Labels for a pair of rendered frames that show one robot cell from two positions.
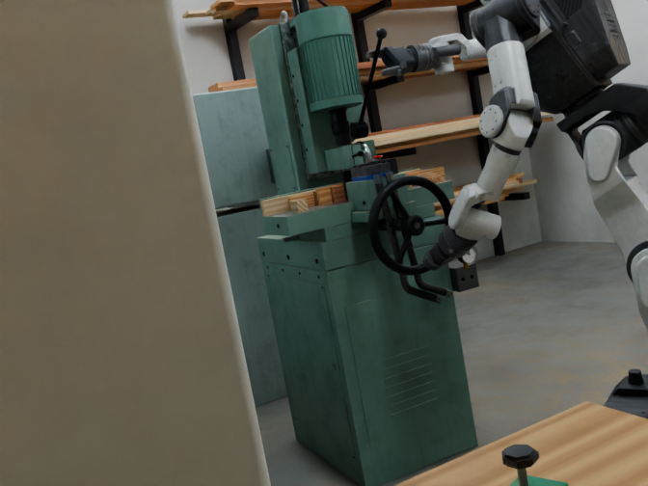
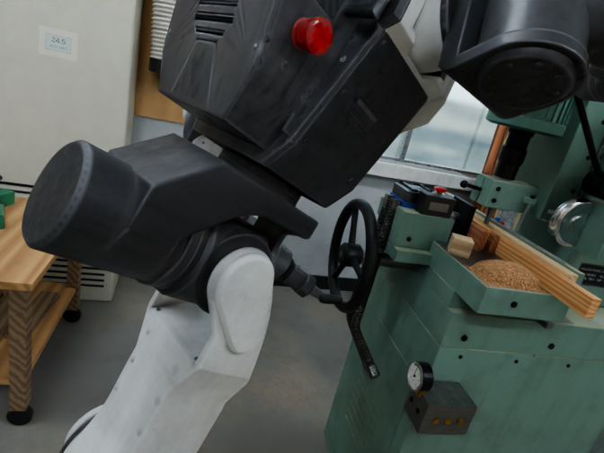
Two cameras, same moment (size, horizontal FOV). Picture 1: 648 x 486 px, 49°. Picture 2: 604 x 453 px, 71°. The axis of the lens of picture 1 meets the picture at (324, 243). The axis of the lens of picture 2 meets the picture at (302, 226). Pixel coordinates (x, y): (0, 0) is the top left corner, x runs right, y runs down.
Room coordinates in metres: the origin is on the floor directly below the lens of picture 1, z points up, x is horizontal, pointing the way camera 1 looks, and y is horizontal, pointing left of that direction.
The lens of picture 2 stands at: (2.07, -1.28, 1.20)
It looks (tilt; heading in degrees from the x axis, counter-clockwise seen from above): 19 degrees down; 100
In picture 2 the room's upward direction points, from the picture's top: 13 degrees clockwise
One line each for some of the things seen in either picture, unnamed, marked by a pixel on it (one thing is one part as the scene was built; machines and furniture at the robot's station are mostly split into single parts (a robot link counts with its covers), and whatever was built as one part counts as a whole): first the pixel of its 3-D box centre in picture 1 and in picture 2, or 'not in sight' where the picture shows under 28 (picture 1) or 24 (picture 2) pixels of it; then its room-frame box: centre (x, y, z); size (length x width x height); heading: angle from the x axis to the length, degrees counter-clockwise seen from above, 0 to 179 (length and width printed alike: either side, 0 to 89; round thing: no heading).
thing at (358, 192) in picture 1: (377, 192); (413, 223); (2.16, -0.19, 0.91); 0.15 x 0.14 x 0.09; 114
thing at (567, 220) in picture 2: (361, 158); (573, 222); (2.51, -0.18, 1.02); 0.12 x 0.03 x 0.12; 24
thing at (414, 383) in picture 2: (466, 256); (420, 379); (2.26, -0.45, 0.65); 0.06 x 0.04 x 0.08; 114
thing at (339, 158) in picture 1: (344, 160); (503, 196); (2.36, -0.12, 1.03); 0.14 x 0.07 x 0.09; 24
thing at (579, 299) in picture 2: (370, 187); (497, 244); (2.37, -0.19, 0.92); 0.59 x 0.02 x 0.04; 114
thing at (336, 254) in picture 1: (344, 238); (499, 293); (2.45, -0.07, 0.76); 0.57 x 0.45 x 0.09; 24
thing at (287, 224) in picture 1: (366, 206); (437, 243); (2.24, -0.15, 0.87); 0.61 x 0.30 x 0.06; 114
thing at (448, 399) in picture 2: (457, 276); (439, 407); (2.32, -0.42, 0.58); 0.12 x 0.08 x 0.08; 24
